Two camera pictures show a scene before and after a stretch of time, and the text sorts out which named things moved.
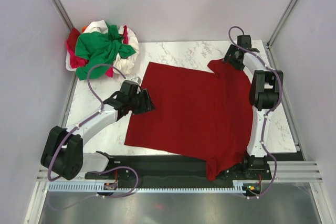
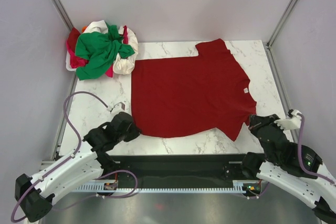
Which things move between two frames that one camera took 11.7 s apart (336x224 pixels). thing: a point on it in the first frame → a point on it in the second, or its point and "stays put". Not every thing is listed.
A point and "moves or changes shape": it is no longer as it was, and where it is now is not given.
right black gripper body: (235, 63) → (270, 119)
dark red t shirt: (198, 115) moves or changes shape
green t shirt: (100, 50) stays put
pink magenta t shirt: (76, 62) stays put
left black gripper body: (137, 103) → (130, 134)
